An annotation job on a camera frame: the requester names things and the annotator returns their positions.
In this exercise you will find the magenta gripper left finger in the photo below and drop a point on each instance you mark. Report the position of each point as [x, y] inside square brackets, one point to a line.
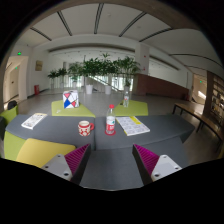
[70, 166]

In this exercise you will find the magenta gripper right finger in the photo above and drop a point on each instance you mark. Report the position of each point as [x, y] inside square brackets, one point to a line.
[151, 166]

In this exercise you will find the plastic water bottle red label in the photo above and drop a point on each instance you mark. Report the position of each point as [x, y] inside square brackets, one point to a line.
[110, 119]

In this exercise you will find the yellow green chair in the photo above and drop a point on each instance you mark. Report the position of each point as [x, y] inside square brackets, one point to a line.
[33, 151]

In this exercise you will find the red white patterned mug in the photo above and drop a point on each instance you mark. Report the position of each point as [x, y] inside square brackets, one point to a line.
[85, 127]

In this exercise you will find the yellow white booklet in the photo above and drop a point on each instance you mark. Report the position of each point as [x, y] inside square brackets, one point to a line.
[132, 125]

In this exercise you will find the red round coaster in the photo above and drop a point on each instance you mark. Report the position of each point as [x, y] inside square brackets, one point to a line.
[110, 133]

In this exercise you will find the white magazine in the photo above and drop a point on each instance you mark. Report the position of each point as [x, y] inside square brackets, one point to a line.
[33, 120]

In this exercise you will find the colourful geometric box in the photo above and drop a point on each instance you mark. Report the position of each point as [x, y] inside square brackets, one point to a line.
[70, 99]

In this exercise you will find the wooden bench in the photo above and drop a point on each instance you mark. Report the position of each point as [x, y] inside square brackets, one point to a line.
[203, 121]

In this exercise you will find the clear bottle on green table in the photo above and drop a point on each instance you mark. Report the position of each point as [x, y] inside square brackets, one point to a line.
[126, 99]

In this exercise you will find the red fire extinguisher box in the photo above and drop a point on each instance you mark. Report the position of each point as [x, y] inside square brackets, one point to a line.
[36, 89]

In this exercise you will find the wooden bookshelf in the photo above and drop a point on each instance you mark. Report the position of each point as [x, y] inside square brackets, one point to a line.
[214, 103]

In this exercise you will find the potted plant white pot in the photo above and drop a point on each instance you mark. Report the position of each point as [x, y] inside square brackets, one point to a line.
[108, 69]
[91, 68]

